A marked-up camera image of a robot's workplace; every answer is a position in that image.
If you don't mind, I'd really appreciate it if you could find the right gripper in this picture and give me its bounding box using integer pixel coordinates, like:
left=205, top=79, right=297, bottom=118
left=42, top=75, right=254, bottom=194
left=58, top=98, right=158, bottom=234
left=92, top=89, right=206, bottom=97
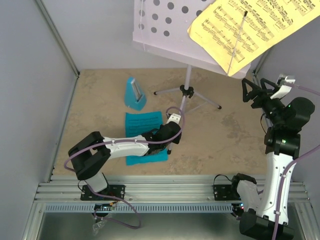
left=242, top=77, right=285, bottom=127

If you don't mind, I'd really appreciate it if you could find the left aluminium frame post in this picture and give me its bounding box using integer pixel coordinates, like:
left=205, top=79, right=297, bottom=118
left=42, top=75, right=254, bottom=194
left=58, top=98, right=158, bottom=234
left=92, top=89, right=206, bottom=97
left=33, top=0, right=81, bottom=78

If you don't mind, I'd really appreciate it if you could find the right aluminium frame post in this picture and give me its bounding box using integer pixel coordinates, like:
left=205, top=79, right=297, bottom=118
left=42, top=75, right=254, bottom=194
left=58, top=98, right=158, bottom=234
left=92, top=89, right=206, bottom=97
left=250, top=47, right=272, bottom=76

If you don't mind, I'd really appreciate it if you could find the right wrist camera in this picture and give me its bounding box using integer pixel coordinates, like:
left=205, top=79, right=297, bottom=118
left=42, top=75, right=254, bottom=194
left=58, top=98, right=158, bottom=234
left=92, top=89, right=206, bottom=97
left=270, top=73, right=296, bottom=100

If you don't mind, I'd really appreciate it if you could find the white tripod music stand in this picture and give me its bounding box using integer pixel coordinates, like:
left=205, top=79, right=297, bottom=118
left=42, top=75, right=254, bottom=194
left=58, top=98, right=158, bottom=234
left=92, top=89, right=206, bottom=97
left=131, top=0, right=252, bottom=156

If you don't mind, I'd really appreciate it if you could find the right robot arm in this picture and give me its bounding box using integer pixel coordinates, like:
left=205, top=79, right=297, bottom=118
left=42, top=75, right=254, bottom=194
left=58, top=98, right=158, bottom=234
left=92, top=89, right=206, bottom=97
left=229, top=76, right=315, bottom=240

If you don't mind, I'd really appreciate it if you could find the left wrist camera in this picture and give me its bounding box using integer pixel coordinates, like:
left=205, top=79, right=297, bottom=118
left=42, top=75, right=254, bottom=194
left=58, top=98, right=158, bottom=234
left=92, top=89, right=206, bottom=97
left=166, top=113, right=181, bottom=124

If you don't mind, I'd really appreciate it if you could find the yellow music sheet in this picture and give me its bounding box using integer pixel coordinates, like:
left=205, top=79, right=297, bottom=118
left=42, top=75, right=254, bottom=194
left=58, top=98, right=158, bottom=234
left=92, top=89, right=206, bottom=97
left=187, top=0, right=320, bottom=77

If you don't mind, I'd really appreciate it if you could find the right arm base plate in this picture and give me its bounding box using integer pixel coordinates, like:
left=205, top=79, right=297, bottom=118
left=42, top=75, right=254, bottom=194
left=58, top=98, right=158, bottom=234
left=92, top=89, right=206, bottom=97
left=212, top=184, right=241, bottom=201

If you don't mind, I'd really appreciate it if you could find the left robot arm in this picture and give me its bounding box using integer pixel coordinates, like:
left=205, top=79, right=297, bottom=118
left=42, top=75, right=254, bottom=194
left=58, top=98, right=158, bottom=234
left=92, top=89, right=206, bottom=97
left=68, top=121, right=182, bottom=200

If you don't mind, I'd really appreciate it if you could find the blue music sheet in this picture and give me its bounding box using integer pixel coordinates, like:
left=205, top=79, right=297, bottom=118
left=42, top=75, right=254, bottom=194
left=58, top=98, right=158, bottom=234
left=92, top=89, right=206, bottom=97
left=125, top=111, right=169, bottom=166

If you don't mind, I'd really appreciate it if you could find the blue metronome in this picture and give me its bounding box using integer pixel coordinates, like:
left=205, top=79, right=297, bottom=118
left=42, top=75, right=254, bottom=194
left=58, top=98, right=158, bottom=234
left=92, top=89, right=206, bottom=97
left=124, top=77, right=147, bottom=111

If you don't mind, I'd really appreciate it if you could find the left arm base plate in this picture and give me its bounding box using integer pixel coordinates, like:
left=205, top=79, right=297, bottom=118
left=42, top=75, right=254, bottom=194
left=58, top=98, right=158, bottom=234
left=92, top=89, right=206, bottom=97
left=80, top=184, right=126, bottom=201

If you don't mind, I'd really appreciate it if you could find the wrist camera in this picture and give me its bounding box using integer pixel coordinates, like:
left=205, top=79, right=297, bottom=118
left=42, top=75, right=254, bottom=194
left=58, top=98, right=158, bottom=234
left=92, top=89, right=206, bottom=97
left=166, top=113, right=181, bottom=124
left=270, top=73, right=296, bottom=100

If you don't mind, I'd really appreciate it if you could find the aluminium frame post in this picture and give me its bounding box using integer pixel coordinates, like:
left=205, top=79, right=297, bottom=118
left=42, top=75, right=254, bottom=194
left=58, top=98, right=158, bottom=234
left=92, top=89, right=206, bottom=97
left=33, top=0, right=81, bottom=78
left=250, top=47, right=272, bottom=76

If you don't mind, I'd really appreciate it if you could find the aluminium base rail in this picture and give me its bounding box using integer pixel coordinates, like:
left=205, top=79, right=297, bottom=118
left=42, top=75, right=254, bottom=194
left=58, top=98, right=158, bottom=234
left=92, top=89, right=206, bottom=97
left=33, top=174, right=311, bottom=204

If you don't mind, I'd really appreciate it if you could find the grey cable duct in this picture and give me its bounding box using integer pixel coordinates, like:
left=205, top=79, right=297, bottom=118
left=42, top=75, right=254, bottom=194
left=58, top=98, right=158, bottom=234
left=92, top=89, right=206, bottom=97
left=44, top=202, right=233, bottom=213

